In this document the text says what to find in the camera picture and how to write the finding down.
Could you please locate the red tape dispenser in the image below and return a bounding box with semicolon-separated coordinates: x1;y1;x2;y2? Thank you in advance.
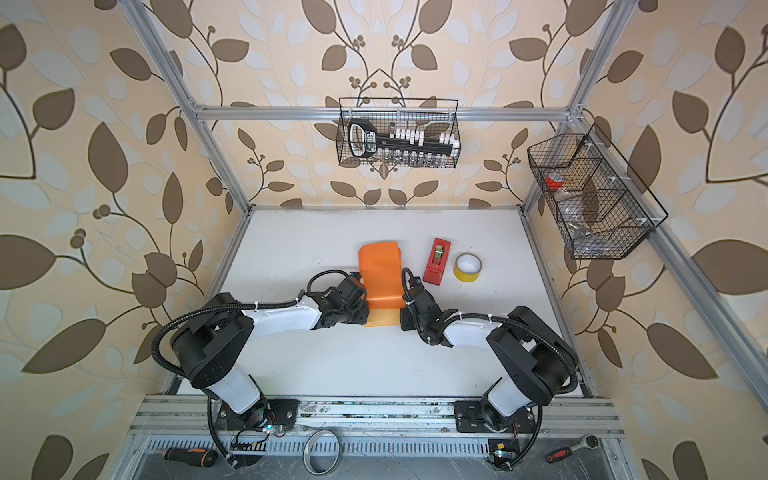
422;238;451;286

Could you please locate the orange black screwdriver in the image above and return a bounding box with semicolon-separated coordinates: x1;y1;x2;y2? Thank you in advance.
163;448;219;468

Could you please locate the yellow tape roll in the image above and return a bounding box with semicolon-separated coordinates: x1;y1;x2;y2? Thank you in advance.
453;253;483;283

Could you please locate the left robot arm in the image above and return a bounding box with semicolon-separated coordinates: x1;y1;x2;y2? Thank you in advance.
150;269;369;415

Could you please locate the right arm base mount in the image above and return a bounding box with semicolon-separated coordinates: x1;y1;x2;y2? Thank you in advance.
453;400;536;434

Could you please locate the aluminium front rail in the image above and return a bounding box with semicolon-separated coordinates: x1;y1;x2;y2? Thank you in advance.
129;395;626;439

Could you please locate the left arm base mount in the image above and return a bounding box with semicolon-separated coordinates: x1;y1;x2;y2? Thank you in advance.
220;397;300;431

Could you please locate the red handled ratchet wrench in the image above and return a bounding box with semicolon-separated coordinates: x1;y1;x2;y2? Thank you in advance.
545;435;601;464

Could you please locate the red capped item in basket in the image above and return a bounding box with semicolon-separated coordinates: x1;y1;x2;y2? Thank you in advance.
545;171;565;191

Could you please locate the black wire basket wall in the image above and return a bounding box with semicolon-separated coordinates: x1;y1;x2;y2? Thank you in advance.
335;96;462;169
527;124;668;260

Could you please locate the black wire basket right wall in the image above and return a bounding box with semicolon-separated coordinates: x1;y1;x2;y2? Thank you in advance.
527;124;668;260

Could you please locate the black wire basket back wall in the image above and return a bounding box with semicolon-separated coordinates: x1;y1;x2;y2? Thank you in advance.
335;96;462;169

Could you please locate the metal ring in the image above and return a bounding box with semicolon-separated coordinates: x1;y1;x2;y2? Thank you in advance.
301;428;344;477

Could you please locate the black socket tool set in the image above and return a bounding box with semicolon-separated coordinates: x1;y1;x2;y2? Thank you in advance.
346;120;461;159

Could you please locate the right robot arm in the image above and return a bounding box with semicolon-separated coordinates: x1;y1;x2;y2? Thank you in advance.
400;268;579;431

